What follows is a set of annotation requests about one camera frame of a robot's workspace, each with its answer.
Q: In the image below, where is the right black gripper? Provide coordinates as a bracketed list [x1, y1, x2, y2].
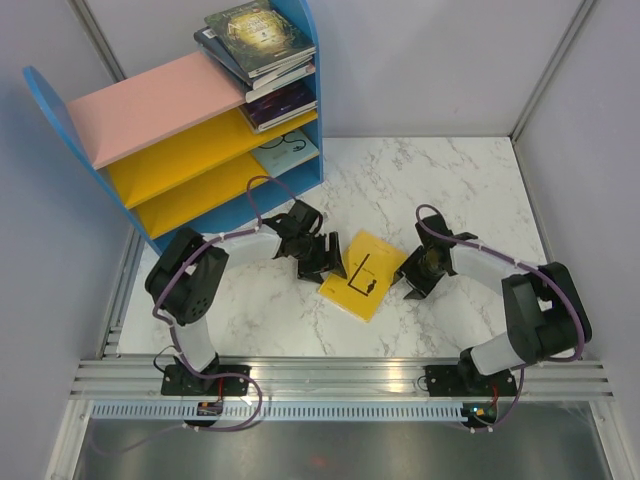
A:
[393, 246, 447, 301]

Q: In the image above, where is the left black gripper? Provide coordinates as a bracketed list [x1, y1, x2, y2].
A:
[293, 232, 346, 285]

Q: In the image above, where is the yellow letter L book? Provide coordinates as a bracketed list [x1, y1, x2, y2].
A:
[318, 230, 408, 323]

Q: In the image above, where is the light blue fish book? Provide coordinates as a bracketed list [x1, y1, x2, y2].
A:
[251, 129, 319, 177]

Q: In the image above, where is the black Moon and Sixpence book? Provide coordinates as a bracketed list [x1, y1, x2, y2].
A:
[239, 107, 317, 134]

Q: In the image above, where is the dark purple book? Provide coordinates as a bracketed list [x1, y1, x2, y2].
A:
[241, 99, 317, 123]

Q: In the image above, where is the teal ocean cover book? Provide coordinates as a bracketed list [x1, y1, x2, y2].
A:
[246, 79, 316, 105]

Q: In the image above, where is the green Alice Wonderland book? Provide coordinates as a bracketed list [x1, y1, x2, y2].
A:
[204, 1, 316, 78]

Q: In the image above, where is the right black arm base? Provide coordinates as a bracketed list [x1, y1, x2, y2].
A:
[424, 349, 517, 398]

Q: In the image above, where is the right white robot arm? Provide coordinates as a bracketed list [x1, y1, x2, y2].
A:
[394, 213, 592, 396]

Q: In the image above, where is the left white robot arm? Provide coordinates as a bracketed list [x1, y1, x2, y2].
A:
[145, 200, 347, 395]

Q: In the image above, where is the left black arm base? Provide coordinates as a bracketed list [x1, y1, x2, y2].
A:
[160, 363, 251, 397]

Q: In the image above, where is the blue pink yellow bookshelf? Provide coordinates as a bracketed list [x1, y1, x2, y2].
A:
[22, 0, 325, 256]

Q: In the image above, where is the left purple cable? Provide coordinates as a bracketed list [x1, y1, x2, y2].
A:
[152, 175, 301, 374]

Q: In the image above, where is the aluminium mounting rail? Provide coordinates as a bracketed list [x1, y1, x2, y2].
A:
[70, 355, 614, 402]

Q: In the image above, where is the white slotted cable duct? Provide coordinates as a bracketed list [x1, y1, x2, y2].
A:
[92, 399, 501, 424]

